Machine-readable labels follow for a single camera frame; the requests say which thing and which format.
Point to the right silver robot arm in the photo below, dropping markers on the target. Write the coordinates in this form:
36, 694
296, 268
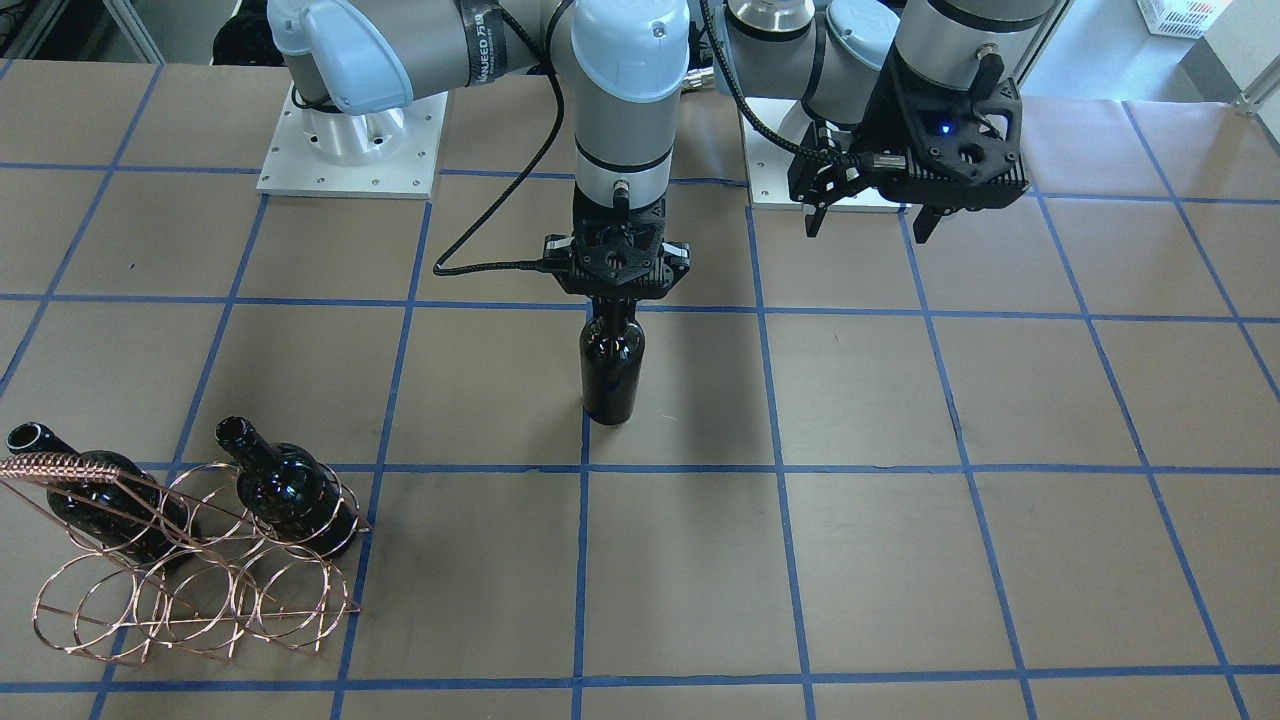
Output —
357, 66

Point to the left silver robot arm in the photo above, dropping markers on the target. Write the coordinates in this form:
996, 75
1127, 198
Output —
792, 65

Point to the dark wine bottle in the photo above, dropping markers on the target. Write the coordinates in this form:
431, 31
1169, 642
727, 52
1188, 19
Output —
611, 348

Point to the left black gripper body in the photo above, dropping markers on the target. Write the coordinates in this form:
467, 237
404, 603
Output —
893, 118

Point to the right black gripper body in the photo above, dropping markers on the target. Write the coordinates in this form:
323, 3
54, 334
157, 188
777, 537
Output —
679, 259

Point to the wine bottle in basket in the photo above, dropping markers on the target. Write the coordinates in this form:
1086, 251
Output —
286, 488
121, 514

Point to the copper wire wine basket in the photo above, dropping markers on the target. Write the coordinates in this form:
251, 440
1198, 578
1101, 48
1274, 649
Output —
226, 579

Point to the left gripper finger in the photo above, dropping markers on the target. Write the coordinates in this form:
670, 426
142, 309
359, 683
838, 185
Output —
926, 222
816, 210

